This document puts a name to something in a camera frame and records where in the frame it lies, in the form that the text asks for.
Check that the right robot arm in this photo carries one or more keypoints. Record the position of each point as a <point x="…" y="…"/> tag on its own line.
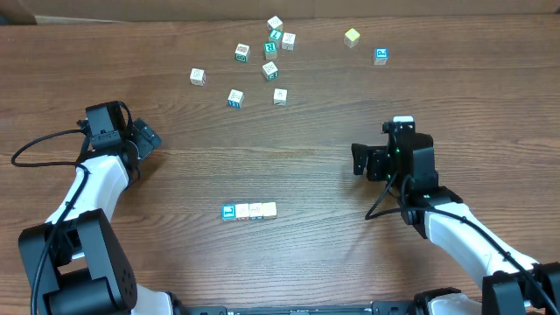
<point x="510" y="281"/>

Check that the green B wooden block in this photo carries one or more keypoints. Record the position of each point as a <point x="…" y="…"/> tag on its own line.
<point x="242" y="52"/>

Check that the white X wooden block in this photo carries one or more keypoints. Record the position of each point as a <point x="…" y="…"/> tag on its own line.
<point x="288" y="41"/>

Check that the red-edged wooden block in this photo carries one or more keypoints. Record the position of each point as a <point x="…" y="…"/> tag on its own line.
<point x="229" y="213"/>

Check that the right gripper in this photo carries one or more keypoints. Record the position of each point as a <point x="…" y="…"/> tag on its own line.
<point x="375" y="157"/>

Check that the green L wooden block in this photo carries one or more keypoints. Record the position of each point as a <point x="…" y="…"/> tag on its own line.
<point x="275" y="36"/>

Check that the blue-edged wooden block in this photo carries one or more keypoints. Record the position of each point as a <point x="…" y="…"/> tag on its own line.
<point x="235" y="98"/>

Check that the yellow block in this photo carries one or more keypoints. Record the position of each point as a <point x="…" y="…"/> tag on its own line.
<point x="269" y="210"/>
<point x="352" y="38"/>

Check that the green R wooden block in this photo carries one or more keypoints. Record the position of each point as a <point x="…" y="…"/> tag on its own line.
<point x="270" y="50"/>

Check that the plain A wooden block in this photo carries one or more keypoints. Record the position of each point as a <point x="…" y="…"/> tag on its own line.
<point x="280" y="96"/>

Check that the red picture wooden block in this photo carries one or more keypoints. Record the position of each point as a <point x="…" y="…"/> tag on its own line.
<point x="242" y="212"/>

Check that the green-edged wooden block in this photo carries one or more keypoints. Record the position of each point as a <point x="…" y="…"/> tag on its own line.
<point x="270" y="71"/>

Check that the blue-sided wooden block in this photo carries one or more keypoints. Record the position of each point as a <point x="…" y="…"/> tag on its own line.
<point x="255" y="211"/>

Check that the top white wooden block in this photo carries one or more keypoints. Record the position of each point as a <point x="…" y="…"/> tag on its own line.
<point x="275" y="23"/>

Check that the red S wooden block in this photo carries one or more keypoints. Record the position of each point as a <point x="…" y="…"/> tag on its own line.
<point x="198" y="77"/>

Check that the blue P wooden block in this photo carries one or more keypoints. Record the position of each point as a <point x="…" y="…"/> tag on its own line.
<point x="381" y="56"/>

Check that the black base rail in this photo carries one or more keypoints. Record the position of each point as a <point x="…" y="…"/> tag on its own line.
<point x="302" y="310"/>

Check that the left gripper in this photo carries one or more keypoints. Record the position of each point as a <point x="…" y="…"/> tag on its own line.
<point x="143" y="136"/>

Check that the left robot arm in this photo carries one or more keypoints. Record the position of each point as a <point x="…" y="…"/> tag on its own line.
<point x="74" y="262"/>

